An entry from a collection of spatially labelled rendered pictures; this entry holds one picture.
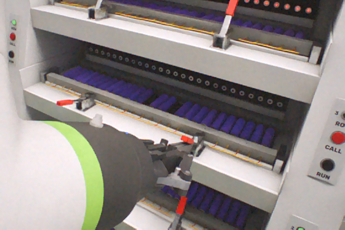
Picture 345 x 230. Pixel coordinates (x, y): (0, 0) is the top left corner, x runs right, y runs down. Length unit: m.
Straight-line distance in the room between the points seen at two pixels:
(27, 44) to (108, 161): 0.56
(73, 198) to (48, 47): 0.63
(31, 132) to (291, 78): 0.36
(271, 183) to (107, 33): 0.40
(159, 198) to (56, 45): 0.46
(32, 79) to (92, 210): 0.60
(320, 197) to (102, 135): 0.36
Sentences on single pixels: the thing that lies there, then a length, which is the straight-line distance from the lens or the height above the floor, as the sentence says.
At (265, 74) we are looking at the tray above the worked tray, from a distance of 0.45.
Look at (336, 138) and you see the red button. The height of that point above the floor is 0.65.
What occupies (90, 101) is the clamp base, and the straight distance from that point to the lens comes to 0.64.
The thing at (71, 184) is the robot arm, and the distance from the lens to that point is 0.17.
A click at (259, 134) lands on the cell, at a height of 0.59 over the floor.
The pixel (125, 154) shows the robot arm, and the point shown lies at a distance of 0.22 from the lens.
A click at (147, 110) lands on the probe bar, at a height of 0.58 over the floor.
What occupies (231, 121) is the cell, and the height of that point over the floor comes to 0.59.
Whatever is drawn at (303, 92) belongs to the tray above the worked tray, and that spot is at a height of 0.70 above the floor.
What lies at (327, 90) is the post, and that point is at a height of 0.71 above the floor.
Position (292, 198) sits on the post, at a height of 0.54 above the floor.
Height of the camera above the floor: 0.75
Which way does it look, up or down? 14 degrees down
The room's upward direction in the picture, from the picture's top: 12 degrees clockwise
